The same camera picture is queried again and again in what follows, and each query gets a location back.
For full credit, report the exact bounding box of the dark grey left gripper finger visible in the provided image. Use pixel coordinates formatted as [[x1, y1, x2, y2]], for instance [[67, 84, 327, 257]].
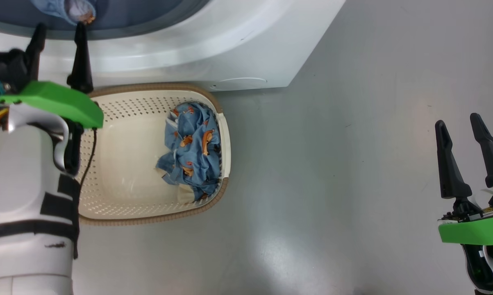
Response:
[[67, 21, 95, 94], [24, 23, 48, 81]]

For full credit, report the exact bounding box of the round white filter cover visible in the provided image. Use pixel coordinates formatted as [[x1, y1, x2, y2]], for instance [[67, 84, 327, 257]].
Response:
[[211, 77, 268, 91]]

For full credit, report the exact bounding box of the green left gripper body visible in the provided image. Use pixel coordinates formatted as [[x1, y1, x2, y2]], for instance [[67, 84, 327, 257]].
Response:
[[0, 80, 105, 129]]

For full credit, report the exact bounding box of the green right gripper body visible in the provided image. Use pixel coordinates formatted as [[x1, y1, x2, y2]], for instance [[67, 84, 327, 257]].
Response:
[[438, 186, 493, 246]]

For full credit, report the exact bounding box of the blue patterned garment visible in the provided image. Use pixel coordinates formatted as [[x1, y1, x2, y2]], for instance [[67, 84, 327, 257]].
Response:
[[155, 102, 223, 202], [30, 0, 97, 26]]

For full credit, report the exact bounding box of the white front-load washing machine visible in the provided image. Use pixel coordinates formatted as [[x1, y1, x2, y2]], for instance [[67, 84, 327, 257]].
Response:
[[0, 0, 347, 93]]

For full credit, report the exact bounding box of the cream perforated laundry basket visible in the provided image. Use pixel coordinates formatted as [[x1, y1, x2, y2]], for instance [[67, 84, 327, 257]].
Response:
[[72, 82, 232, 227]]

